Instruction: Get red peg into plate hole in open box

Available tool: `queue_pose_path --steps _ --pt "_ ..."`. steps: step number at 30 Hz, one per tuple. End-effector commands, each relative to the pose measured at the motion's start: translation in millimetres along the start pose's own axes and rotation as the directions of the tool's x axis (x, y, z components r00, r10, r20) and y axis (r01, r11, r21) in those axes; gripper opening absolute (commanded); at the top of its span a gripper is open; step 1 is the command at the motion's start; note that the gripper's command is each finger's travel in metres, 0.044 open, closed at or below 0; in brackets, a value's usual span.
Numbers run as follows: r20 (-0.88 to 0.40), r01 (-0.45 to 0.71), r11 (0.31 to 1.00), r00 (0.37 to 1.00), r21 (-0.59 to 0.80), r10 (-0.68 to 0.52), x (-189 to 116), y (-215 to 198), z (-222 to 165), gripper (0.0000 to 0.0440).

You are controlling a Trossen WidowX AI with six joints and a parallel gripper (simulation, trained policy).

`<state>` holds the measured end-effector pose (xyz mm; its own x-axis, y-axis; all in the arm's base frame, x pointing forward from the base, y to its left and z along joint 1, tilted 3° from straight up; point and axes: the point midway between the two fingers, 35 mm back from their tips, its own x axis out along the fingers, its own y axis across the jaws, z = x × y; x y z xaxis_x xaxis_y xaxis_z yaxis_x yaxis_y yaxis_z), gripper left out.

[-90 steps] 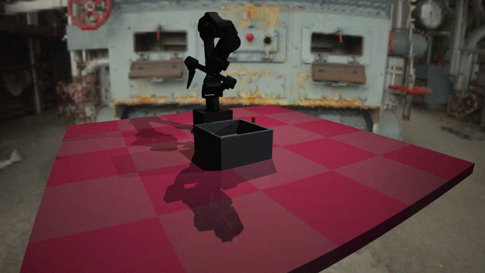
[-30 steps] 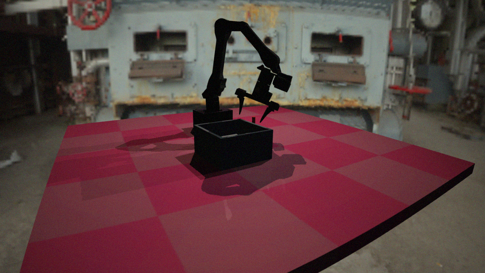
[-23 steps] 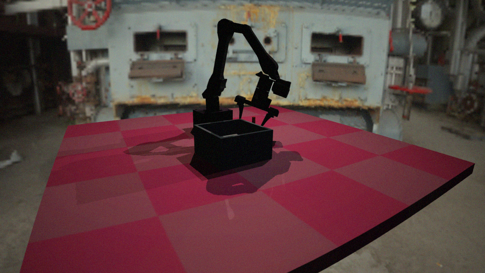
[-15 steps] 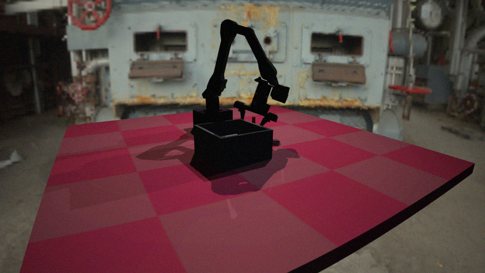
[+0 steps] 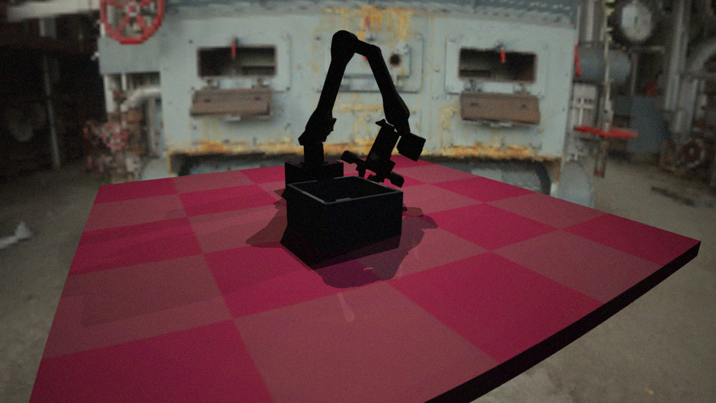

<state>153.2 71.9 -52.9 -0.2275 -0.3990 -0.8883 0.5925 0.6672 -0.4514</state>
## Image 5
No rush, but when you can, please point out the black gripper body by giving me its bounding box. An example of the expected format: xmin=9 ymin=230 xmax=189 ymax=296
xmin=340 ymin=142 xmax=404 ymax=188

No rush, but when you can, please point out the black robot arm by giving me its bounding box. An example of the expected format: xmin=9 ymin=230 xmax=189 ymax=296
xmin=298 ymin=30 xmax=426 ymax=175

